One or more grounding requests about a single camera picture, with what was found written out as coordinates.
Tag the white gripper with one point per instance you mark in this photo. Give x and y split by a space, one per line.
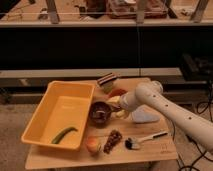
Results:
118 103

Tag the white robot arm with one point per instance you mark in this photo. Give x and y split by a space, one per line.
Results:
150 93

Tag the yellow plastic tray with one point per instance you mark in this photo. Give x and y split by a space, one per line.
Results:
64 104

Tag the orange bowl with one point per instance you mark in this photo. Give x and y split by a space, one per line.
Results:
116 92

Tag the yellow banana piece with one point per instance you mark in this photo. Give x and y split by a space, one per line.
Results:
122 114

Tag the grey blue cloth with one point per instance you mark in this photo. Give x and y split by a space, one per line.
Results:
140 116

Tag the striped green cup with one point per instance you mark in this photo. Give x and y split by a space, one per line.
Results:
106 82

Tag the dark brown bowl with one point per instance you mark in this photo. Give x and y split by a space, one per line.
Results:
98 106

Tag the brown grape bunch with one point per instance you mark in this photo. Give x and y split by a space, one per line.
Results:
113 139

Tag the wooden table board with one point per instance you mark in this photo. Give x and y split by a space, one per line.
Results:
42 157

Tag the black and white brush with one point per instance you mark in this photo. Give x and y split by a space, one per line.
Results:
135 143

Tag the peach coloured fruit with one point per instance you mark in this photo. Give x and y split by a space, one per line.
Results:
93 145

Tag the green chili pepper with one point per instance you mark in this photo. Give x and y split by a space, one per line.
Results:
59 136

